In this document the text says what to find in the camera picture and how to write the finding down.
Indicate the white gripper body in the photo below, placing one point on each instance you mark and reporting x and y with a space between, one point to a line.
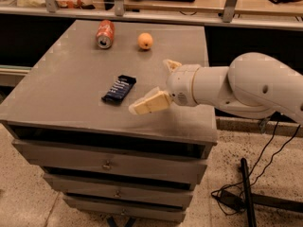
180 84

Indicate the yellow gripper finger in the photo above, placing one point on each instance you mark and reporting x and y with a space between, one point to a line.
171 65
154 101

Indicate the dark blue snack bar wrapper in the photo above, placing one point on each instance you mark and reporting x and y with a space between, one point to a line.
119 90

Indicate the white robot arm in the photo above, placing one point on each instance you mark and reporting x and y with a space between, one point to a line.
253 86

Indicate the orange fruit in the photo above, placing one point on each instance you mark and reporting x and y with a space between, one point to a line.
145 41

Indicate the orange soda can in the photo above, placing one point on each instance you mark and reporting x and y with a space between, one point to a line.
105 34

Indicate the grey drawer cabinet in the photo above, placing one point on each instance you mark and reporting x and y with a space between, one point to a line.
99 155

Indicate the black power adapter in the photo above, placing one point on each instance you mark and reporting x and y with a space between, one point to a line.
232 201

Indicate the grey metal railing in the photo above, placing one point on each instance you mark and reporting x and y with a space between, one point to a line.
236 13

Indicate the black metal stand leg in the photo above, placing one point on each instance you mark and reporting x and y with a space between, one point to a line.
251 198

